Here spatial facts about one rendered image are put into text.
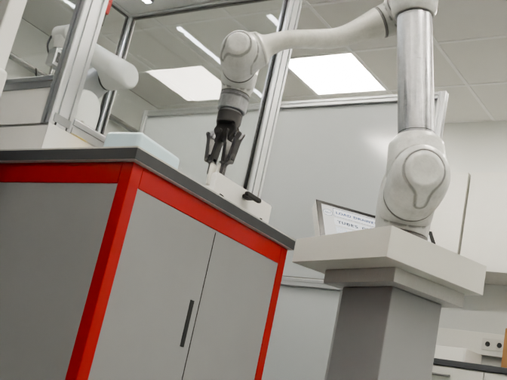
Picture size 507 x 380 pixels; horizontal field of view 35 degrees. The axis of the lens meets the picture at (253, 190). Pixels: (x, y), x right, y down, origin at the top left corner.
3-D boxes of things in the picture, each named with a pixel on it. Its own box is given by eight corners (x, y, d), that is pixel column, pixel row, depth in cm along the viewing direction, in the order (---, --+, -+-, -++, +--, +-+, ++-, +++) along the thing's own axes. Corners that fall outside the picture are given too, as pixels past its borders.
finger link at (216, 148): (221, 127, 238) (217, 127, 238) (209, 162, 235) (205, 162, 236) (228, 133, 241) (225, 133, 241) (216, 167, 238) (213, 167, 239)
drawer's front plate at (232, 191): (264, 240, 238) (271, 206, 241) (208, 209, 215) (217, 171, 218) (259, 240, 239) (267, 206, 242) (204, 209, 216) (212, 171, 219)
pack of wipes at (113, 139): (142, 176, 175) (146, 157, 177) (177, 177, 171) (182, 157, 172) (99, 150, 163) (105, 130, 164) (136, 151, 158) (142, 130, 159)
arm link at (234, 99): (231, 102, 248) (226, 120, 246) (214, 89, 241) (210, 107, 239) (255, 101, 243) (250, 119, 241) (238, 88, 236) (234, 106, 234)
